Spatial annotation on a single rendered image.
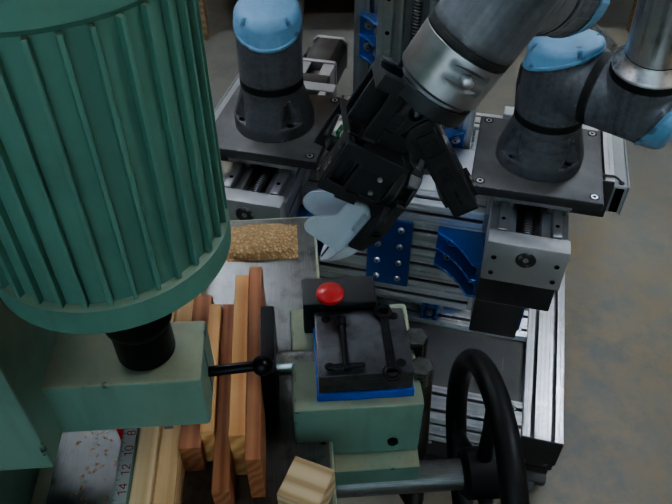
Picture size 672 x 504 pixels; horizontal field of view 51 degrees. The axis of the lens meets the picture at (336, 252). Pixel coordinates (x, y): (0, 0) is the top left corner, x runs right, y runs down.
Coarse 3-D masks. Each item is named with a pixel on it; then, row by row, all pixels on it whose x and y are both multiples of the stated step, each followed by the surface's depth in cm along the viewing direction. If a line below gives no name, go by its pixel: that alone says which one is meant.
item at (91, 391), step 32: (64, 352) 62; (96, 352) 62; (192, 352) 62; (64, 384) 60; (96, 384) 60; (128, 384) 60; (160, 384) 60; (192, 384) 61; (64, 416) 62; (96, 416) 63; (128, 416) 63; (160, 416) 64; (192, 416) 64
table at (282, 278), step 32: (288, 224) 100; (224, 288) 91; (288, 288) 91; (288, 320) 87; (288, 384) 80; (288, 416) 77; (288, 448) 74; (320, 448) 74; (416, 448) 78; (192, 480) 72; (352, 480) 77; (384, 480) 78
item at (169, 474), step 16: (192, 304) 84; (176, 320) 82; (176, 432) 71; (160, 448) 70; (176, 448) 70; (160, 464) 69; (176, 464) 69; (160, 480) 68; (176, 480) 68; (160, 496) 66; (176, 496) 67
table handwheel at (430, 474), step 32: (480, 352) 80; (448, 384) 92; (480, 384) 75; (448, 416) 94; (512, 416) 71; (448, 448) 95; (480, 448) 79; (512, 448) 69; (416, 480) 80; (448, 480) 80; (480, 480) 79; (512, 480) 68
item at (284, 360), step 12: (264, 312) 76; (264, 324) 74; (264, 336) 73; (276, 336) 79; (264, 348) 72; (276, 348) 77; (276, 360) 75; (288, 360) 75; (300, 360) 75; (312, 360) 75; (276, 372) 74; (288, 372) 76; (264, 384) 71; (276, 384) 73; (264, 396) 73; (276, 396) 73; (264, 408) 74; (276, 408) 74; (276, 420) 76
